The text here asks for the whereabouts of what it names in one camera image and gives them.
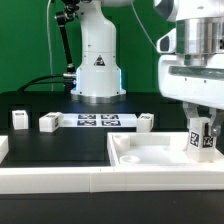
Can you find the white square table top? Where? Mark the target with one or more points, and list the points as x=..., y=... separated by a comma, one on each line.
x=153, y=148

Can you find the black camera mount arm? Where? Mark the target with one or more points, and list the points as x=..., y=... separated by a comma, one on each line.
x=62, y=18

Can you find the white left fence wall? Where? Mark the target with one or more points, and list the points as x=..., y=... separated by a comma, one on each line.
x=4, y=148

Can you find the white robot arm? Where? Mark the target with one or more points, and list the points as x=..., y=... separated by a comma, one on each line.
x=191, y=63

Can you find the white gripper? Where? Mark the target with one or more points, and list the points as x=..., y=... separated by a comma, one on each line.
x=195, y=85

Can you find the white sheet with markers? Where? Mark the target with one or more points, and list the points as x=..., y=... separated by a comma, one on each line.
x=99, y=120

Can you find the white fence wall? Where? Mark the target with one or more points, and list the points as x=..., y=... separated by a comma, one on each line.
x=110, y=179
x=4, y=148

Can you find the white front fence wall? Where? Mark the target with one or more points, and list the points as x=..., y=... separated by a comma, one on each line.
x=110, y=179

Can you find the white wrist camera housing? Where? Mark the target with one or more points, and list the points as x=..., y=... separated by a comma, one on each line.
x=167, y=43

